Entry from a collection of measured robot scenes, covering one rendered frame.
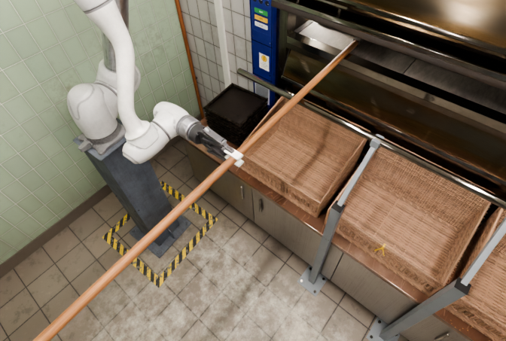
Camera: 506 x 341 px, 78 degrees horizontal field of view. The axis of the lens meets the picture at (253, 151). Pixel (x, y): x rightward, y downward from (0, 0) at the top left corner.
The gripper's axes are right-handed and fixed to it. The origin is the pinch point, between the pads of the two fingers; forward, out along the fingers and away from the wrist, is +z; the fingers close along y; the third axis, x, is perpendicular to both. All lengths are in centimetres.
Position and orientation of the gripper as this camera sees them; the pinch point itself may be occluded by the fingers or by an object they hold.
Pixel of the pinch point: (233, 156)
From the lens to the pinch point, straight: 114.3
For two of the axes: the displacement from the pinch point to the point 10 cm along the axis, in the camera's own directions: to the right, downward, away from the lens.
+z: 7.8, 4.7, -4.2
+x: -6.3, 6.1, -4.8
